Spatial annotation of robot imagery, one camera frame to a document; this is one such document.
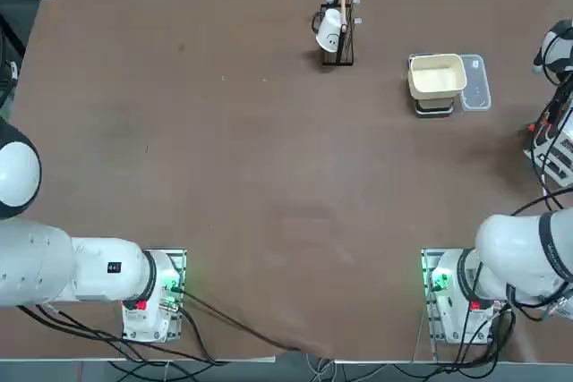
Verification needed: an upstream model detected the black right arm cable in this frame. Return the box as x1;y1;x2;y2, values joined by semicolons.
503;55;573;325

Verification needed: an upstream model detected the white mug black handle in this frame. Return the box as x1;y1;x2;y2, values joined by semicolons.
312;8;349;53

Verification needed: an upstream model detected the cream plastic tray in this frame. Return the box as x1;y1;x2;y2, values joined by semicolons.
408;53;469;101

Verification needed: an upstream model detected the black table cable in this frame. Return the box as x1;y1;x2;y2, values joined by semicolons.
172;285;323;356

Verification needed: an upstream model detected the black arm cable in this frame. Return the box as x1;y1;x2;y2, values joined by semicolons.
15;303;229;368
503;55;573;325

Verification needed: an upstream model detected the translucent container lid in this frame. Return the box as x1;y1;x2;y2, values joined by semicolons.
457;54;493;113

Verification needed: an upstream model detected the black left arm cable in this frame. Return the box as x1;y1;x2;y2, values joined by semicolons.
15;303;229;368

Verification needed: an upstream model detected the white digital kitchen scale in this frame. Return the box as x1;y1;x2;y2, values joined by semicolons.
414;94;456;119

